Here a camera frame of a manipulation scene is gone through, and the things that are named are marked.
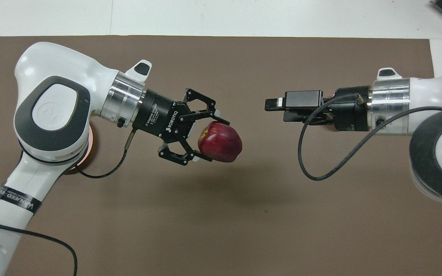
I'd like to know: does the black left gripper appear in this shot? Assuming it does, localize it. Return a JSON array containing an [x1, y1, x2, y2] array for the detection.
[[132, 88, 231, 166]]

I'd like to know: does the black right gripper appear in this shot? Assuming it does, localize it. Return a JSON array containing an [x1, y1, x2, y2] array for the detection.
[[265, 86, 373, 133]]

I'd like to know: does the red apple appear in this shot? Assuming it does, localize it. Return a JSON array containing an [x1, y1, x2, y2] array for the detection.
[[198, 121, 243, 163]]

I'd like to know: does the pink plate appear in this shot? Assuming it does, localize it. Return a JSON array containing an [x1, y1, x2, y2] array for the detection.
[[76, 126, 97, 170]]

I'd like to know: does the brown table mat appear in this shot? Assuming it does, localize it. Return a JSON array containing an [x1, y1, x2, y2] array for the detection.
[[0, 35, 442, 276]]

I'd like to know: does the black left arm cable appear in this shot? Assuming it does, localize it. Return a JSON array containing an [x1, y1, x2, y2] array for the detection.
[[0, 130, 136, 276]]

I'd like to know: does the black printed arm strap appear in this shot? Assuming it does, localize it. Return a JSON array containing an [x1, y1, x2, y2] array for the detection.
[[0, 186, 42, 215]]

